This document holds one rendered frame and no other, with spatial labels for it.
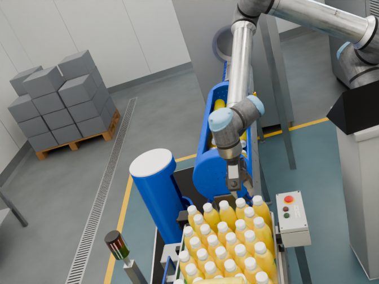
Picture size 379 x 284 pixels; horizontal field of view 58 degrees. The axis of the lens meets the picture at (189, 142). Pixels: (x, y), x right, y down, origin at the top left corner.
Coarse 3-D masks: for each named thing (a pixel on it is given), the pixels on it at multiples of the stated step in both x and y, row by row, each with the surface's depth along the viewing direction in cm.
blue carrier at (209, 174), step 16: (208, 96) 231; (224, 96) 234; (208, 112) 203; (208, 128) 219; (208, 160) 159; (208, 176) 164; (224, 176) 162; (208, 192) 169; (224, 192) 168; (240, 192) 166
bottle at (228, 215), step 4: (220, 208) 149; (228, 208) 149; (232, 208) 150; (220, 212) 150; (224, 212) 148; (228, 212) 148; (232, 212) 149; (220, 216) 150; (224, 216) 148; (228, 216) 148; (232, 216) 148; (224, 220) 149; (228, 220) 148; (232, 220) 149; (236, 220) 151; (228, 224) 150; (232, 224) 150; (232, 228) 151
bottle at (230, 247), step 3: (237, 240) 133; (228, 243) 131; (231, 243) 131; (234, 243) 131; (237, 243) 131; (240, 243) 132; (228, 246) 132; (231, 246) 131; (234, 246) 131; (228, 249) 132; (231, 249) 131; (234, 249) 131; (228, 252) 133; (231, 252) 132; (234, 252) 131; (234, 255) 132; (234, 258) 133
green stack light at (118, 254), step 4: (124, 244) 131; (124, 248) 130; (128, 248) 133; (112, 252) 130; (116, 252) 129; (120, 252) 129; (124, 252) 130; (128, 252) 132; (116, 256) 130; (120, 256) 130; (124, 256) 131
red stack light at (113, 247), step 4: (120, 236) 129; (120, 240) 128; (124, 240) 132; (108, 244) 127; (112, 244) 127; (116, 244) 127; (120, 244) 128; (112, 248) 128; (116, 248) 128; (120, 248) 129
